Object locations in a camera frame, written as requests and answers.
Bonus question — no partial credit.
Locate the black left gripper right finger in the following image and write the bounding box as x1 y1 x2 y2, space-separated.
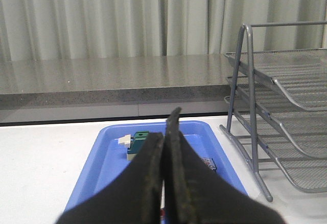
163 107 285 223

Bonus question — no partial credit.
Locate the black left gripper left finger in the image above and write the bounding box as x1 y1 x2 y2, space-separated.
57 132 164 223

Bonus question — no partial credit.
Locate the red emergency stop button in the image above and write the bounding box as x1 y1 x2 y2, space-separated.
201 158 217 172

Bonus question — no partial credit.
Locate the mesh tray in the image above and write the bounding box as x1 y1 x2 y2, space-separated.
223 48 327 111
220 96 326 199
225 76 327 161

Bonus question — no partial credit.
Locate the blue plastic tray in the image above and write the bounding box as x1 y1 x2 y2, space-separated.
65 121 247 210

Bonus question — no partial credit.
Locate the grey stone counter ledge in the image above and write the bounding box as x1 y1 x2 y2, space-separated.
1 55 232 123

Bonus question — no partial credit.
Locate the white pleated curtain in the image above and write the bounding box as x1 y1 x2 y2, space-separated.
1 0 326 62

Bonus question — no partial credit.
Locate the green and beige switch block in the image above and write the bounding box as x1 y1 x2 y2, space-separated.
118 131 149 161

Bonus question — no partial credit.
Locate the grey metal rack frame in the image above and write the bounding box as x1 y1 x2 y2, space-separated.
220 24 326 201

